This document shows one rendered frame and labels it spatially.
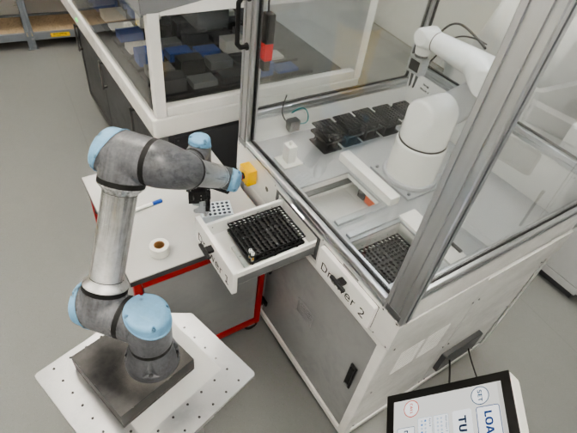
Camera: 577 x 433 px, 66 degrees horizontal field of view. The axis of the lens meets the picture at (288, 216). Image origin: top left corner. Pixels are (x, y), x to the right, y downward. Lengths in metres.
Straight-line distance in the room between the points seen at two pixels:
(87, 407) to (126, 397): 0.13
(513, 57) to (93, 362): 1.25
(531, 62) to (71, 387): 1.36
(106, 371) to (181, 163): 0.64
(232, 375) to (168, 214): 0.73
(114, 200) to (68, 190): 2.10
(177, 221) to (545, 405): 1.98
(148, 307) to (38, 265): 1.66
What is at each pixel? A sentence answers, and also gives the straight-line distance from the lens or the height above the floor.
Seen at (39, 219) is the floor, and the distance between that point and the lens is 3.08.
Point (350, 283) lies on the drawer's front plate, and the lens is 1.47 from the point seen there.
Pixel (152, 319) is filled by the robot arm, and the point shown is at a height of 1.05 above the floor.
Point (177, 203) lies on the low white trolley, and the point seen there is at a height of 0.76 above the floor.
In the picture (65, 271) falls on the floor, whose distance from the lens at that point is 2.75.
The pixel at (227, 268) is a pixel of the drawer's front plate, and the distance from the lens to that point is 1.45.
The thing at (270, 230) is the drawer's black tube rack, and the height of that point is 0.87.
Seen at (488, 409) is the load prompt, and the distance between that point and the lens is 1.10.
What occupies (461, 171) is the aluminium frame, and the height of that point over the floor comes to 1.49.
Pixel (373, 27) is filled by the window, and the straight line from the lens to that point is 1.18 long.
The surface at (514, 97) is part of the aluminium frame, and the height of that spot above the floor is 1.69.
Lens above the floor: 2.04
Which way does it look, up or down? 44 degrees down
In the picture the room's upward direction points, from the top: 9 degrees clockwise
